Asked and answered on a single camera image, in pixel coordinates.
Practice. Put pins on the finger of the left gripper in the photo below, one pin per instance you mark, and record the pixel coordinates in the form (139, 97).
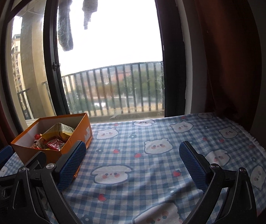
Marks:
(5, 154)

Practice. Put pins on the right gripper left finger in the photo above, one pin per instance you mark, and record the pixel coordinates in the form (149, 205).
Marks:
(55, 177)

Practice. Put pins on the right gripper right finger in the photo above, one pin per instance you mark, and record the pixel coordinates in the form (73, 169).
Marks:
(239, 204)

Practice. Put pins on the red clear noodle snack bag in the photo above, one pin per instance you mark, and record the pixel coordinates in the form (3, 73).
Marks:
(55, 144)

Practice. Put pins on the red cartoon boy snack bag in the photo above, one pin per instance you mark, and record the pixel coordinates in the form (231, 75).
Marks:
(39, 142)

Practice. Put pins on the pale yellow snack bag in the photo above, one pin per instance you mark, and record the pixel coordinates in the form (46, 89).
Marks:
(58, 131)

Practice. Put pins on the orange cardboard box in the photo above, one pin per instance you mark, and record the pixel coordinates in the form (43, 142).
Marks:
(83, 132)

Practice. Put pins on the blue checked bear tablecloth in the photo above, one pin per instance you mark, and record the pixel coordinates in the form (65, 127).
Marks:
(132, 171)

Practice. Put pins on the balcony metal railing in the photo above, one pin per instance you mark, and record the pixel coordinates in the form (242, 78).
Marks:
(126, 89)

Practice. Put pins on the hanging grey cloth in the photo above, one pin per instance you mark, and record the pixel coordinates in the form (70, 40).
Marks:
(64, 32)

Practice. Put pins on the black window frame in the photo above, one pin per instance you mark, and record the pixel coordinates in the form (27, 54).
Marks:
(51, 59)

